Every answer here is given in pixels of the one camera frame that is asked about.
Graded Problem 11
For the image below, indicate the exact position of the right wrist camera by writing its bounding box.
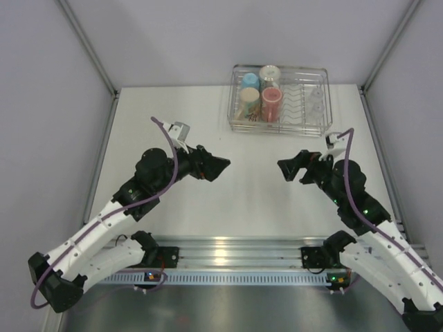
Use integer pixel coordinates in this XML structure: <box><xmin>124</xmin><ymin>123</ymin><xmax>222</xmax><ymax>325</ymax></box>
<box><xmin>318</xmin><ymin>133</ymin><xmax>347</xmax><ymax>161</ymax></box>

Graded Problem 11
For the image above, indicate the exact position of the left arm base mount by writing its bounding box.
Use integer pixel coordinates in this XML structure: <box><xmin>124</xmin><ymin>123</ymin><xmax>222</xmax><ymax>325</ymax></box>
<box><xmin>145</xmin><ymin>246</ymin><xmax>179</xmax><ymax>269</ymax></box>

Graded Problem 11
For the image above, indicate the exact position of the clear plastic cup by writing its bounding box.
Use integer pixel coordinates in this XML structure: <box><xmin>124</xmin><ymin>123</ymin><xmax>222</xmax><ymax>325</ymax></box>
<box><xmin>306</xmin><ymin>103</ymin><xmax>325</xmax><ymax>125</ymax></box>
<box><xmin>307</xmin><ymin>87</ymin><xmax>324</xmax><ymax>104</ymax></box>

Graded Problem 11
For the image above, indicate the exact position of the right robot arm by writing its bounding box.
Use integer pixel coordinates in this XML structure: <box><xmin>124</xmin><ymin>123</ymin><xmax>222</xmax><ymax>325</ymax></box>
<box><xmin>277</xmin><ymin>149</ymin><xmax>442</xmax><ymax>331</ymax></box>

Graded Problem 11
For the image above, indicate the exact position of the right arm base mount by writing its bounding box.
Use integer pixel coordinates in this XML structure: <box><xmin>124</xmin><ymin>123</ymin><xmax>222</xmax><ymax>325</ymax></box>
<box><xmin>300</xmin><ymin>246</ymin><xmax>338</xmax><ymax>274</ymax></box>

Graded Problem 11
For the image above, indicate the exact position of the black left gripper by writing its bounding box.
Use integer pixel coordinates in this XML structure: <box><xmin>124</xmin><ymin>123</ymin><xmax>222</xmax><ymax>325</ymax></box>
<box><xmin>153</xmin><ymin>139</ymin><xmax>230</xmax><ymax>194</ymax></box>

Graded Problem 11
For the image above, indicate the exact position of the perforated cable duct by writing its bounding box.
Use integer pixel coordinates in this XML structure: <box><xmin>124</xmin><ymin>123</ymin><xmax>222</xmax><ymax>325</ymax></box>
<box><xmin>100</xmin><ymin>271</ymin><xmax>332</xmax><ymax>286</ymax></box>

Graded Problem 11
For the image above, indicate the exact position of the metal wire dish rack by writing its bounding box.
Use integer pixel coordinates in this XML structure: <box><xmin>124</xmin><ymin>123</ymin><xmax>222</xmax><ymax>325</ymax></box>
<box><xmin>227</xmin><ymin>64</ymin><xmax>333</xmax><ymax>137</ymax></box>

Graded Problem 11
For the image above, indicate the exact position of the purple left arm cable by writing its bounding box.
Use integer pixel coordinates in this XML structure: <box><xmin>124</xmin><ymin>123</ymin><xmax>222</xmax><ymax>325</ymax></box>
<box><xmin>30</xmin><ymin>116</ymin><xmax>179</xmax><ymax>309</ymax></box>

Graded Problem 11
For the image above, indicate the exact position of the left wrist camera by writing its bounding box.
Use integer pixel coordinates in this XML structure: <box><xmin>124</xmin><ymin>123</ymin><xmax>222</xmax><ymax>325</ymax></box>
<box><xmin>163</xmin><ymin>122</ymin><xmax>190</xmax><ymax>154</ymax></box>

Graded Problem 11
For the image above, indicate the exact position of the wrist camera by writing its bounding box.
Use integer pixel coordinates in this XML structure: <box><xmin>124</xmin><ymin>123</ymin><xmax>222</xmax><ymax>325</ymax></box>
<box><xmin>163</xmin><ymin>122</ymin><xmax>190</xmax><ymax>154</ymax></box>
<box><xmin>318</xmin><ymin>133</ymin><xmax>347</xmax><ymax>161</ymax></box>

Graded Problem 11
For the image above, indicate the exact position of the light blue mug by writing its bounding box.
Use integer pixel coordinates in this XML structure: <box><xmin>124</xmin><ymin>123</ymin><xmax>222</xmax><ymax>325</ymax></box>
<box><xmin>240</xmin><ymin>73</ymin><xmax>260</xmax><ymax>90</ymax></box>

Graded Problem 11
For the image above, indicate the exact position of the pink ghost pattern mug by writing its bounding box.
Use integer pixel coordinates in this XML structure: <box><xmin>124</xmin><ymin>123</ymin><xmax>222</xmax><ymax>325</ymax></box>
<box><xmin>261</xmin><ymin>87</ymin><xmax>283</xmax><ymax>122</ymax></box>

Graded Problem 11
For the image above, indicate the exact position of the white floral mug orange inside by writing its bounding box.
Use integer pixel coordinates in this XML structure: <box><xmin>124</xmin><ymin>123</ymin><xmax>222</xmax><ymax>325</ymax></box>
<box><xmin>259</xmin><ymin>65</ymin><xmax>281</xmax><ymax>90</ymax></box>

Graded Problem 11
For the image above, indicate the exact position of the aluminium mounting rail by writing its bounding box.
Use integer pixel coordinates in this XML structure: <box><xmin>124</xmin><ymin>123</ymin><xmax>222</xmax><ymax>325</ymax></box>
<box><xmin>126</xmin><ymin>236</ymin><xmax>325</xmax><ymax>270</ymax></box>

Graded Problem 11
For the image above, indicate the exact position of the beige coral pattern mug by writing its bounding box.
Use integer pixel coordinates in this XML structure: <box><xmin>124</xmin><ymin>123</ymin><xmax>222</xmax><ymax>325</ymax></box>
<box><xmin>234</xmin><ymin>87</ymin><xmax>260</xmax><ymax>122</ymax></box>

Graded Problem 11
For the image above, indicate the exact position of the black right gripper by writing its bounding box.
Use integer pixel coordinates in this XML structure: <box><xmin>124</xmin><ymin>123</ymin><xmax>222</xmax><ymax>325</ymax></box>
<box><xmin>278</xmin><ymin>149</ymin><xmax>345</xmax><ymax>207</ymax></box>

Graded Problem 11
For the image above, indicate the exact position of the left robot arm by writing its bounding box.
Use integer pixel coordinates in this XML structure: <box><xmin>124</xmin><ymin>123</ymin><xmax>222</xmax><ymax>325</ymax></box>
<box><xmin>28</xmin><ymin>145</ymin><xmax>230</xmax><ymax>313</ymax></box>

